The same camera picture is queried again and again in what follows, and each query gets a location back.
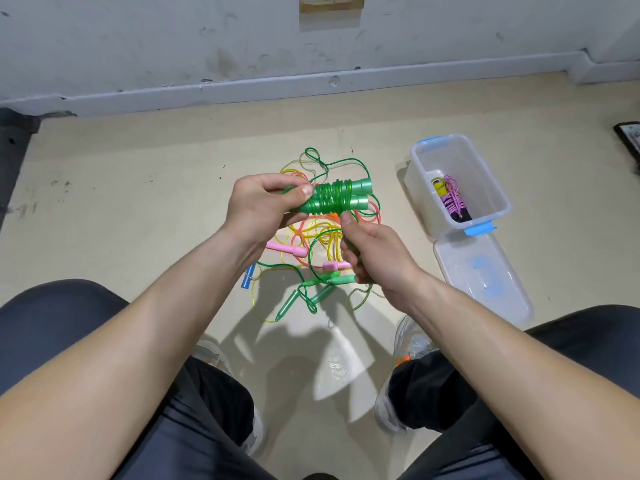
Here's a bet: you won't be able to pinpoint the person's left hand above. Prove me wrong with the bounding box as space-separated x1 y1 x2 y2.
220 173 317 251

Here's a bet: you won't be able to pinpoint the person's right hand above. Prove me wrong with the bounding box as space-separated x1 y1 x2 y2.
340 213 429 316

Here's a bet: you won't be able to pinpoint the pile of colourful jump ropes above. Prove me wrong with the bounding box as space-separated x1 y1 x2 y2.
245 147 389 324

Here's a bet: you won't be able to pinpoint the pink rope with black-yellow handles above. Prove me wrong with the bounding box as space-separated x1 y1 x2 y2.
430 175 472 225

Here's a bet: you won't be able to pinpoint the clear storage box blue latches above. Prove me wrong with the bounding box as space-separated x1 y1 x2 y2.
405 133 513 243

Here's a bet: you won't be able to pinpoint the person's right forearm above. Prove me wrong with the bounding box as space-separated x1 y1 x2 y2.
400 277 640 480

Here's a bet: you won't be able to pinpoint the person's left forearm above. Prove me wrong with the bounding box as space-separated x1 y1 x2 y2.
0 229 251 480

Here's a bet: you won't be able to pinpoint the clear plastic box lid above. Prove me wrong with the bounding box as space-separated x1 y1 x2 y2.
433 229 536 330

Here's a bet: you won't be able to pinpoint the grey right shoe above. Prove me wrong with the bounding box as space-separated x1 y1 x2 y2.
375 315 437 436

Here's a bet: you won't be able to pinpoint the grey shoe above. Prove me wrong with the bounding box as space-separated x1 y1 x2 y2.
195 335 267 458
375 315 437 436

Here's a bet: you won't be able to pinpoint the grey left shoe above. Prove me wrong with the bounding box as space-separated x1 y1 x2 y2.
195 335 267 458

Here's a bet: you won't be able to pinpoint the black shorts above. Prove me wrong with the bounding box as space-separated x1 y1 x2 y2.
0 279 640 480

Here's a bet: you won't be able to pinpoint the small black object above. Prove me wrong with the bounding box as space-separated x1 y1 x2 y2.
613 121 640 168

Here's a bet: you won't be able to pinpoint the small wooden wall block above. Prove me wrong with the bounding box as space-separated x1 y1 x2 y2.
299 0 366 15

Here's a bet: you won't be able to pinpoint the black metal rack frame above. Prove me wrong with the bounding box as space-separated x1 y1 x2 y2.
0 107 41 231

